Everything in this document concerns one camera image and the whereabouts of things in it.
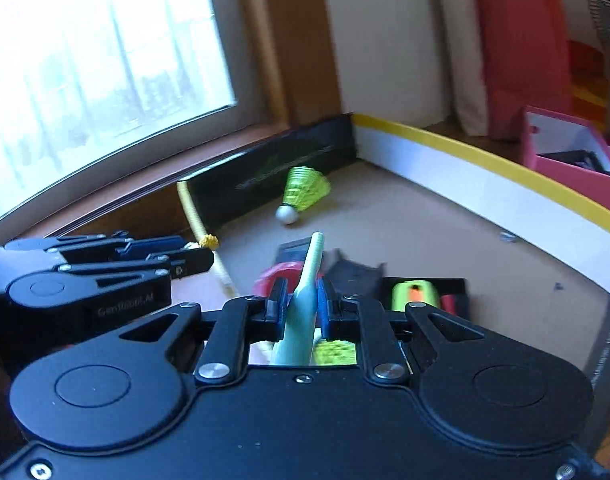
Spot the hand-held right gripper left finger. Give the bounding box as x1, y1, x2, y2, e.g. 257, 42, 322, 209
116, 277, 289, 387

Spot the black printed board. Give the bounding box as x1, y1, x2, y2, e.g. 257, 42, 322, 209
190, 112, 358, 231

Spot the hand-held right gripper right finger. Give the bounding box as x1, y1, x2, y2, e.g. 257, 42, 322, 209
316, 276, 487, 387

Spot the pale green plastic stick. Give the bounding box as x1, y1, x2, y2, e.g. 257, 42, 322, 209
271, 232, 326, 366

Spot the pink box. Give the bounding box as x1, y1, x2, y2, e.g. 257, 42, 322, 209
522, 106, 610, 216

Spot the green shuttlecock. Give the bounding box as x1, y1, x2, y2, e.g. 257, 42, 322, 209
275, 166, 332, 226
312, 340, 357, 367

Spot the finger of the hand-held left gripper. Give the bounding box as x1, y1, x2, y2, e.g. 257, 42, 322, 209
4, 232, 187, 263
57, 250, 217, 282

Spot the red round object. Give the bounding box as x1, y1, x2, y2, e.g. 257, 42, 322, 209
255, 262, 306, 301

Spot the red bag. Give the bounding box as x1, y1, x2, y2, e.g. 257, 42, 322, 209
472, 0, 573, 141

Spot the window with wooden frame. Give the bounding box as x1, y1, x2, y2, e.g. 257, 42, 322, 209
0, 0, 237, 233

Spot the large yellow cardboard box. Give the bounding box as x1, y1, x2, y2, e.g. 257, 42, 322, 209
176, 112, 610, 368

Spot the black folded card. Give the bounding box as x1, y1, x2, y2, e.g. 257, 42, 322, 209
330, 249, 386, 291

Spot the green case with orange mark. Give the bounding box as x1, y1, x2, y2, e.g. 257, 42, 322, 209
391, 281, 440, 311

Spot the black tray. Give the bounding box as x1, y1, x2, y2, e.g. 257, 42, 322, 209
380, 276, 470, 321

